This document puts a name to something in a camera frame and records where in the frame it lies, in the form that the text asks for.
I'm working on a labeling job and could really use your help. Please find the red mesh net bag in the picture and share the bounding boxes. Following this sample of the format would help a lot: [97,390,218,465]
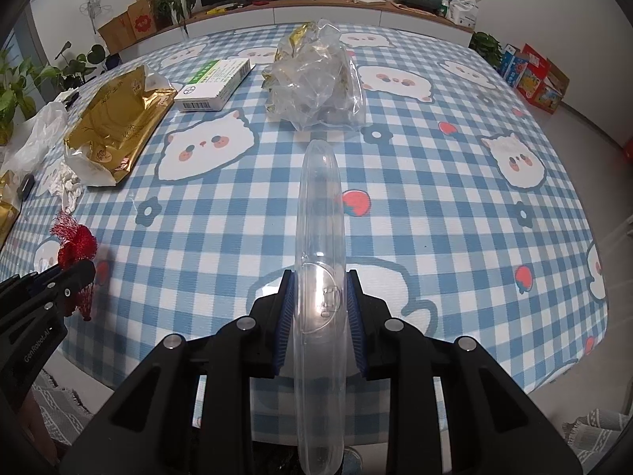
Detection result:
[50,210,98,322]

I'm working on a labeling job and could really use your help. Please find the clear plastic tube case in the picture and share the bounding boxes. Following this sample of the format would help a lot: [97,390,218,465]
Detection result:
[293,139,347,474]

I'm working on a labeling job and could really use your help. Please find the green white medicine box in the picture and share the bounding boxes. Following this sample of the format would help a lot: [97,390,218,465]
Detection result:
[174,58,252,112]

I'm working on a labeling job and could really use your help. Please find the white tissue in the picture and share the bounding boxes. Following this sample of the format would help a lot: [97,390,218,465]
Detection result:
[48,163,84,213]

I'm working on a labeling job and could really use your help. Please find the gold foil bag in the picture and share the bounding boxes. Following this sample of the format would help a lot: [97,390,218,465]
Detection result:
[0,171,21,248]

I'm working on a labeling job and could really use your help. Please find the grey patterned rug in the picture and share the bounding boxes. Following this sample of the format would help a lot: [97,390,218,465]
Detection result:
[562,408,631,474]

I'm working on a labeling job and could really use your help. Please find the black oval remote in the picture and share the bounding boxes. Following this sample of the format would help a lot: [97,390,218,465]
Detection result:
[17,174,34,201]

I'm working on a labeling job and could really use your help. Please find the white plastic bag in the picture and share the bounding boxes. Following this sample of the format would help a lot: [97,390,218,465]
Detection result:
[1,102,69,176]

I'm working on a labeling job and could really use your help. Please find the brown gold paper bag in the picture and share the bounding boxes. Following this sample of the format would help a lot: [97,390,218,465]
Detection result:
[64,65,177,188]

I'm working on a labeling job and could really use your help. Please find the blue checkered tablecloth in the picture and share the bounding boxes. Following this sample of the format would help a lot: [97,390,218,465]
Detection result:
[0,21,610,407]

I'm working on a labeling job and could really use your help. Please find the green potted plant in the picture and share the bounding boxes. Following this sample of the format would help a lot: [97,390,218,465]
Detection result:
[0,41,106,147]

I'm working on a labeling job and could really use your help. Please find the cardboard box red logo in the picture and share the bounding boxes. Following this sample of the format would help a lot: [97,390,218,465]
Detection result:
[98,0,158,55]

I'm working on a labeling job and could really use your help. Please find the small plant by television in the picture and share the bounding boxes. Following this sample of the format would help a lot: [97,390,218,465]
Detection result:
[149,0,197,38]

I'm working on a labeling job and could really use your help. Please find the clear crumpled plastic bag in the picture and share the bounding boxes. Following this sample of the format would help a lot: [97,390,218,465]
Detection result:
[262,19,367,132]

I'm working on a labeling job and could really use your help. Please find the colourful boxes on floor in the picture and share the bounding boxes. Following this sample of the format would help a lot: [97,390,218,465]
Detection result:
[498,44,570,114]

